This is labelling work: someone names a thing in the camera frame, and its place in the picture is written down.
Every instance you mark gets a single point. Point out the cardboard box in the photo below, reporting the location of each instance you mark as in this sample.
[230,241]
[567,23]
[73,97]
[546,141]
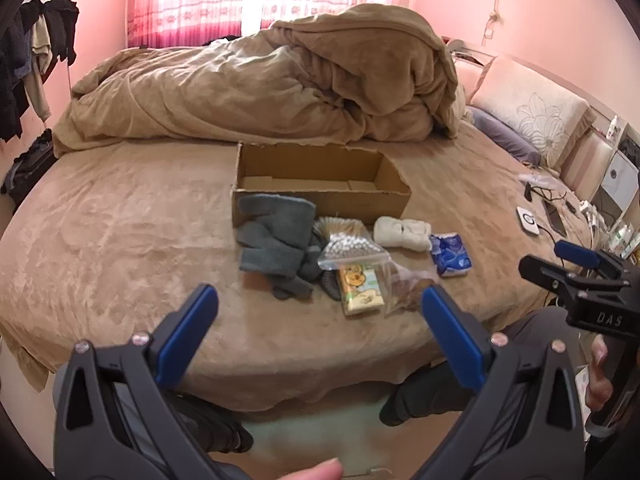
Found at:
[320,200]

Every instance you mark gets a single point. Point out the floral beige pillow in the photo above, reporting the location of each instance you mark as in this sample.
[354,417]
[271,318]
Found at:
[535,105]

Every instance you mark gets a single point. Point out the person's right hand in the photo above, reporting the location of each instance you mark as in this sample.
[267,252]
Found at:
[599,365]

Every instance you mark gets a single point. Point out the clear bag with brown contents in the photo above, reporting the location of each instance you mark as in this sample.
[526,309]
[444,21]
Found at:
[405,285]

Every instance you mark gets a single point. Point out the dark patterned sock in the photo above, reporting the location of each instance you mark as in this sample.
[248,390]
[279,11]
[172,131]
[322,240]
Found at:
[330,285]

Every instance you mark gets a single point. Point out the clear plastic wrapper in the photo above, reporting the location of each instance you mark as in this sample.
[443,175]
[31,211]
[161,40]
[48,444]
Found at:
[537,178]

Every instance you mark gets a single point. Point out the white square charger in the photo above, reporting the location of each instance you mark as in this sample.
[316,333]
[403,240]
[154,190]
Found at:
[528,220]

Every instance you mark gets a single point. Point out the yellow tissue pack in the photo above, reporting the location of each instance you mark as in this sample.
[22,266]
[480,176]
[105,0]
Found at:
[360,290]

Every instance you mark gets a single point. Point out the beige hanging shirt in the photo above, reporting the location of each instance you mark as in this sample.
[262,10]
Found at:
[40,55]

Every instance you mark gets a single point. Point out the white fluffy sock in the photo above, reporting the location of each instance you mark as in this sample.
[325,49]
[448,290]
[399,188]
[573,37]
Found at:
[400,232]

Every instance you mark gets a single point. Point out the grey knit glove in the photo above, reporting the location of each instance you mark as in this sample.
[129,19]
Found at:
[282,267]
[280,212]

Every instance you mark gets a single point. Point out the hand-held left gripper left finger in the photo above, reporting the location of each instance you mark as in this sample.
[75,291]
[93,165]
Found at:
[197,320]

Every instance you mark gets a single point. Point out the person's left hand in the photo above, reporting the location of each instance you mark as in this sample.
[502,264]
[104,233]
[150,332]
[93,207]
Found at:
[312,471]

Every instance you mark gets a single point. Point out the brown crumpled blanket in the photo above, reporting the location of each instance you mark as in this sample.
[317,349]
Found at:
[260,85]

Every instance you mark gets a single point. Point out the white power strip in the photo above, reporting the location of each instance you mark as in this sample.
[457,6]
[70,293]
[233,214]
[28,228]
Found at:
[592,215]

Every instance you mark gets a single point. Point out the white bedside cabinet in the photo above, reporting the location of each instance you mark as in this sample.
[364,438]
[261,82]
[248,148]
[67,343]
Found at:
[622,180]

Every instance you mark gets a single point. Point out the padded beige headboard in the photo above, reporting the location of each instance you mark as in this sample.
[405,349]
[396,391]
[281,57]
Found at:
[590,160]

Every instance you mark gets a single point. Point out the zip bag of white beads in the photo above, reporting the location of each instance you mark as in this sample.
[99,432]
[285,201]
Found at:
[350,250]

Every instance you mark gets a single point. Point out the gold pleated paper cups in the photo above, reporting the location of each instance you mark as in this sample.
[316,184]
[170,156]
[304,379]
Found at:
[345,227]

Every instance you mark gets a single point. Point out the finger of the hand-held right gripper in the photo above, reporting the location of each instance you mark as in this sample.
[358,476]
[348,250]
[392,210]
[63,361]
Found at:
[545,272]
[575,252]

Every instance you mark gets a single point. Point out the dark hanging clothes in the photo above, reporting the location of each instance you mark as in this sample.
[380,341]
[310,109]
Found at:
[15,60]

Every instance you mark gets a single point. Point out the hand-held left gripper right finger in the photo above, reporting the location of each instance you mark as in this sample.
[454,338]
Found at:
[450,325]

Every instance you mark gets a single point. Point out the purple pillow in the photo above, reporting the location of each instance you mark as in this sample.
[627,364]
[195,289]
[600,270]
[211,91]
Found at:
[500,135]

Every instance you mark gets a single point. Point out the dark smartphone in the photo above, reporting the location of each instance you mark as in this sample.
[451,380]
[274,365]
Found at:
[555,217]

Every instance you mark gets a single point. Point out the blue tissue pack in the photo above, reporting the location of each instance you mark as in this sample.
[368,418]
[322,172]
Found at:
[452,255]

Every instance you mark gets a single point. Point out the black bag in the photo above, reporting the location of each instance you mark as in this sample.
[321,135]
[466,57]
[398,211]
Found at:
[25,170]

